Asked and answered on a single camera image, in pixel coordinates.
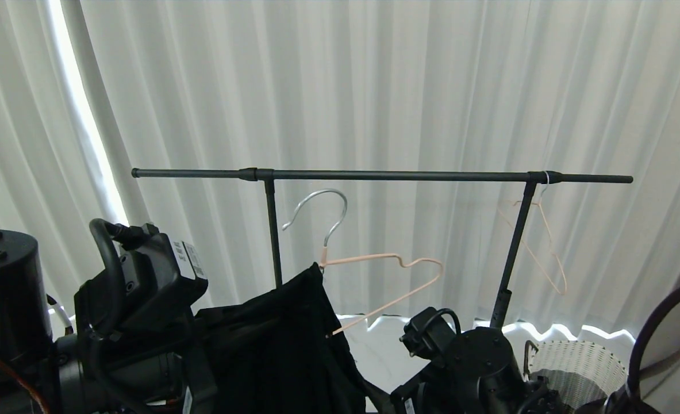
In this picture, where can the black clothes rack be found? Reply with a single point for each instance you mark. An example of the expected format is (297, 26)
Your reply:
(374, 175)

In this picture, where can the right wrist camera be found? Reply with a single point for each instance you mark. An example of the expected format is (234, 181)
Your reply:
(426, 336)

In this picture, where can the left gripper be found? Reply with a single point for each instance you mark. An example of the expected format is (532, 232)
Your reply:
(144, 379)

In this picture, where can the black garment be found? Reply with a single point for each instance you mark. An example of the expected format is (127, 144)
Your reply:
(282, 345)

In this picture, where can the white laundry basket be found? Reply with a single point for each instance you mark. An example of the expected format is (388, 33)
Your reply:
(587, 368)

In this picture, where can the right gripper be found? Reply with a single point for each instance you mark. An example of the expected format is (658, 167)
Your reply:
(410, 399)

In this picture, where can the white curtain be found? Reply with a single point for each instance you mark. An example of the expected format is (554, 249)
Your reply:
(374, 86)

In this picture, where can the pink clothes hanger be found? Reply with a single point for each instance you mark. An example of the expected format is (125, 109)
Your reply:
(548, 233)
(323, 256)

